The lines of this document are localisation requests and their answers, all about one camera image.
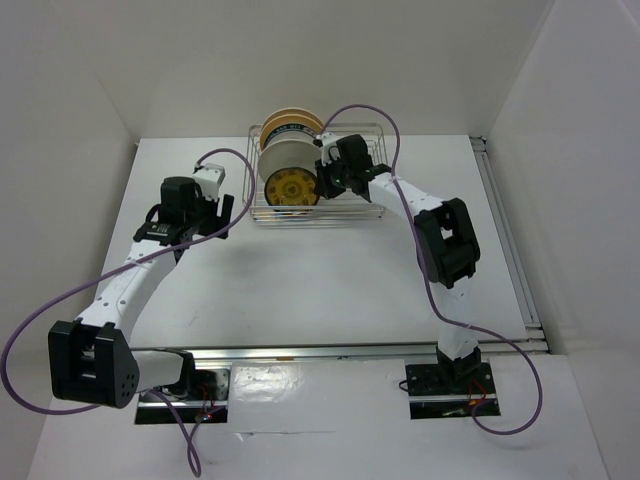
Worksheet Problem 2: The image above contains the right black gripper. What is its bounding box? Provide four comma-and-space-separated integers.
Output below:
315, 154, 353, 200

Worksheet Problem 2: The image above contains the small blue patterned plate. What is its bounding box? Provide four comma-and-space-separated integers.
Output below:
264, 167, 319, 207

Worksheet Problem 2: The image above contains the cream bear plate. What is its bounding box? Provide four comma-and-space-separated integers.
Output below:
257, 139, 321, 182

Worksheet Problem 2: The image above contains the chrome wire dish rack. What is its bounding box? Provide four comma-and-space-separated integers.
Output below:
243, 125, 385, 227

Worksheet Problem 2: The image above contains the navy rimmed lettered plate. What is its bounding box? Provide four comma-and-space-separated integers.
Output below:
262, 122, 318, 149

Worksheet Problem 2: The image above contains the tan yellow plate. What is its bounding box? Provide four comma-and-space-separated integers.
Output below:
259, 115, 323, 150

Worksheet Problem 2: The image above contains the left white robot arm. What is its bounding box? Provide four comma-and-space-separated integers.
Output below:
48, 164, 234, 409

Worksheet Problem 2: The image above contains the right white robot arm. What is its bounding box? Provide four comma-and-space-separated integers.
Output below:
313, 133, 481, 392

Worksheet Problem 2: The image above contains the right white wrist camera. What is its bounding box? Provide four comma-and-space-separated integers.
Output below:
314, 132, 340, 166

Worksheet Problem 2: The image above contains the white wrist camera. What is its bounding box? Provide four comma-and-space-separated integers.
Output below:
314, 132, 340, 166
191, 163, 226, 202

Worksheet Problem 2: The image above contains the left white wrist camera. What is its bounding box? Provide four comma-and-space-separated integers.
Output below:
191, 163, 226, 202

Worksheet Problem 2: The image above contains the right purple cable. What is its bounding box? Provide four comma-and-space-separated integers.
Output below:
319, 104, 545, 437

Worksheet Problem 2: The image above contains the purple cable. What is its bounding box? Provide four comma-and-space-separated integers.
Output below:
0, 148, 259, 479
319, 104, 545, 437

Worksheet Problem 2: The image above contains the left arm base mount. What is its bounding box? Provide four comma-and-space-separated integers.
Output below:
134, 367, 231, 426

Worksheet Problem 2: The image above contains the aluminium front rail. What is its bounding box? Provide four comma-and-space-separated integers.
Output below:
79, 340, 546, 365

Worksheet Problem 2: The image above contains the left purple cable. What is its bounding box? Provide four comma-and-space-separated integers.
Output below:
0, 148, 259, 479

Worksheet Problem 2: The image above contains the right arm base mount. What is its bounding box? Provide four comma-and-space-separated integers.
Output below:
398, 362, 501, 420

